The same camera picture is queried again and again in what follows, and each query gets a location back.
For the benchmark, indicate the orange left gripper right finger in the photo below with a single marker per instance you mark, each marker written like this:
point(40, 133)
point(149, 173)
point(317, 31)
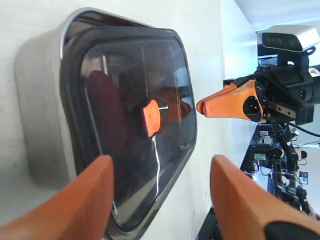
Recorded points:
point(245, 211)

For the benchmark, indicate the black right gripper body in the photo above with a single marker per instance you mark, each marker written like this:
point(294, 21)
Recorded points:
point(287, 93)

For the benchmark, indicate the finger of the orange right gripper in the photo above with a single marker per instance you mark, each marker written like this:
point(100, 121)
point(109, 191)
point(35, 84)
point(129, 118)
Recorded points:
point(239, 100)

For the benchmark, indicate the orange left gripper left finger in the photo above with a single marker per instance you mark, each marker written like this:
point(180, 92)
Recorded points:
point(80, 211)

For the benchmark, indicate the stainless steel lunch box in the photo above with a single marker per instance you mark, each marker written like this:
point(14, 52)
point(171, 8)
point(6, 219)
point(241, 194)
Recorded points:
point(37, 68)

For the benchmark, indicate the dark transparent box lid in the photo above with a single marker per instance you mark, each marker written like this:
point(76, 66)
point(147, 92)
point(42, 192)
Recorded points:
point(126, 92)

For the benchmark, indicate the background robot arms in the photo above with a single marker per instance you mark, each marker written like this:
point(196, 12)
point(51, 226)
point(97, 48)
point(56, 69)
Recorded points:
point(272, 153)

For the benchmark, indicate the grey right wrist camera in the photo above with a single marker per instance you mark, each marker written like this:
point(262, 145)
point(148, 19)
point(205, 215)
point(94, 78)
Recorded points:
point(289, 37)

